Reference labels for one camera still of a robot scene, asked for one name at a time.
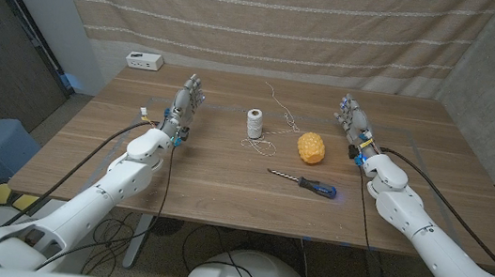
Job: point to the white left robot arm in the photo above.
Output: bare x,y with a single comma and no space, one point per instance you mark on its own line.
99,191

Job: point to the beige striped backdrop cloth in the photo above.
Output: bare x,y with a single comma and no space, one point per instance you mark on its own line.
266,22

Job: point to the dark round floor object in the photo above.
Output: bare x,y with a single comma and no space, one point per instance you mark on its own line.
165,226

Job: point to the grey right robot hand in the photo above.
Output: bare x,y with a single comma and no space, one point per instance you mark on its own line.
357,123

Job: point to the yellow floor item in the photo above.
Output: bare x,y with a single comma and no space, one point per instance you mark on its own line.
8,196

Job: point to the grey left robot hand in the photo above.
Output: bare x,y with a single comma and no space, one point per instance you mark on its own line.
182,107

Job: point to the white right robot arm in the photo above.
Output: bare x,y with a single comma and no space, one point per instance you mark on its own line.
432,256

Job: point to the white power strip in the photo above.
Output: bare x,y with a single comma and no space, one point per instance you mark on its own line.
144,60

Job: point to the yellow bumpy stress ball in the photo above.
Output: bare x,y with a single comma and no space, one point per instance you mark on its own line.
311,147

